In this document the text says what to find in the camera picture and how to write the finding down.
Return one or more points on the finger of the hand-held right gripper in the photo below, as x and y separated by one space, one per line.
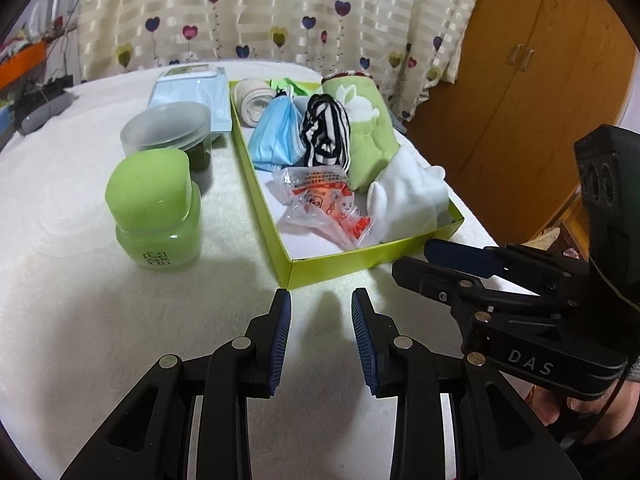
460 255
430 277

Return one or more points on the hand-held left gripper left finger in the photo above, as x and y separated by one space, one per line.
281 345

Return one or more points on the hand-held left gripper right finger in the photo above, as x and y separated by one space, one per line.
362 345

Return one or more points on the white baby socks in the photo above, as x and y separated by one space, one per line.
410 195

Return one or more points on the lime green cardboard box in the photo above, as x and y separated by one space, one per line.
320 260

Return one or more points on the red white plastic packet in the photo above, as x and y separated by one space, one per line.
320 200

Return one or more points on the green animal towel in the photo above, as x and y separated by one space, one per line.
370 130

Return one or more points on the black white striped cloth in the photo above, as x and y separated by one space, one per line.
325 130

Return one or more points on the blue face mask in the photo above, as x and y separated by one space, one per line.
275 130

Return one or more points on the beige red-striped towel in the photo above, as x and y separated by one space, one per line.
255 102

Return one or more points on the person's right forearm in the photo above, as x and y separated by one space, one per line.
615 460

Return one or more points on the person's right hand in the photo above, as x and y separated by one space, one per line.
600 420

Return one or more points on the wooden wardrobe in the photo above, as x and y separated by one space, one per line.
525 85

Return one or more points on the green glass jar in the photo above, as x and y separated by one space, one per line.
150 200

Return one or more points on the clear jar dark contents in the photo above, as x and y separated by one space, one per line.
165 125

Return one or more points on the pale blue wet wipes pack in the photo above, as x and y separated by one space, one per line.
190 90

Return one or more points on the cream heart print curtain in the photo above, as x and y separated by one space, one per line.
300 0

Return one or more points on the black grey headset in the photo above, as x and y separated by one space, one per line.
40 112

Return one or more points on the orange tray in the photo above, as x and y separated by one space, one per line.
20 62

